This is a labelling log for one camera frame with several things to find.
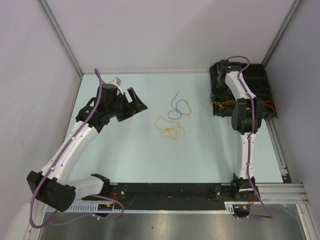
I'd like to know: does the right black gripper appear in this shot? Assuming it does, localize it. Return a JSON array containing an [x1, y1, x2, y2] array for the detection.
[[210, 79, 230, 103]]

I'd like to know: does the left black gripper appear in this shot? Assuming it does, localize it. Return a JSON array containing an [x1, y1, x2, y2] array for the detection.
[[107, 87, 147, 122]]

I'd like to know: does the red-orange wire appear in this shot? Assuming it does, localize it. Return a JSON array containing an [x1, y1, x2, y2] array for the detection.
[[263, 99, 277, 112]]

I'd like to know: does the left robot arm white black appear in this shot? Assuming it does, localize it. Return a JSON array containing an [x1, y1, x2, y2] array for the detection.
[[26, 83, 148, 212]]

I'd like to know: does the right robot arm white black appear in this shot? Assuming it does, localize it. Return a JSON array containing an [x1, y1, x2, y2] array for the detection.
[[212, 58, 264, 201]]

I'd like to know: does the black compartment tray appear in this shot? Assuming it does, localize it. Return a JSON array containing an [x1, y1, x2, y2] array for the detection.
[[209, 60, 278, 120]]

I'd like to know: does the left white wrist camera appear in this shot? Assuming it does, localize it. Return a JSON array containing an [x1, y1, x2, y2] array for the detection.
[[109, 77, 123, 95]]

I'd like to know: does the dark blue wire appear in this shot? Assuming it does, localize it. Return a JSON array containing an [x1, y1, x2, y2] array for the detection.
[[167, 90, 192, 120]]

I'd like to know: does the white slotted cable duct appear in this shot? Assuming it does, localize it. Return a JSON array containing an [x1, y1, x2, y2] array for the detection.
[[46, 201, 237, 215]]

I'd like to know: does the aluminium frame rail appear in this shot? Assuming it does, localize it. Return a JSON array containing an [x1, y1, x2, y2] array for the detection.
[[34, 183, 308, 204]]

